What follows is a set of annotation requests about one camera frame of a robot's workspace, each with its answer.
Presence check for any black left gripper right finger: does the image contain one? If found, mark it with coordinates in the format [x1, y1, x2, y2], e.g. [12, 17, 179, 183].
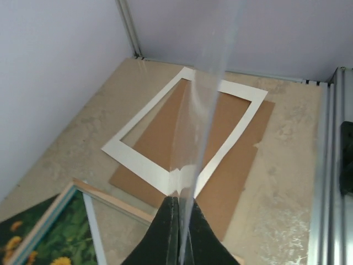
[179, 199, 239, 264]

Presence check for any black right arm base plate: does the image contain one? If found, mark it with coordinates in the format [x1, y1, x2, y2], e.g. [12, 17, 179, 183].
[339, 121, 352, 195]

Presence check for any clear transparent sheet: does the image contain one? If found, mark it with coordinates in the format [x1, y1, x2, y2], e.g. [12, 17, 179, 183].
[168, 1, 245, 264]

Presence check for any white mat board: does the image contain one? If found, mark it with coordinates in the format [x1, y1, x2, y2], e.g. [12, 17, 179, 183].
[102, 67, 267, 197]

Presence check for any brown cardboard backing board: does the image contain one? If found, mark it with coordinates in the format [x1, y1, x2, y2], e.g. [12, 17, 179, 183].
[109, 81, 275, 241]

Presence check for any teal wooden picture frame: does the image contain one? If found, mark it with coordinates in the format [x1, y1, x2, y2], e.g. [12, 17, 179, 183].
[0, 177, 246, 265]

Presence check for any sunflower photo print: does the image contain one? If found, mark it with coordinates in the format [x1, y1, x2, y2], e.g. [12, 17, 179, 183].
[1, 192, 98, 264]

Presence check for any aluminium mounting rail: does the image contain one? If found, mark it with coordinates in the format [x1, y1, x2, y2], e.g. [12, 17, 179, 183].
[307, 67, 352, 264]

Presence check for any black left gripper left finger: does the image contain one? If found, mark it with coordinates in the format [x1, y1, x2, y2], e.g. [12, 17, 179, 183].
[122, 197, 179, 265]

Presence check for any left aluminium corner post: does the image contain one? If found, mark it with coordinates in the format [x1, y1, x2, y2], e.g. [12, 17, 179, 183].
[115, 0, 144, 58]

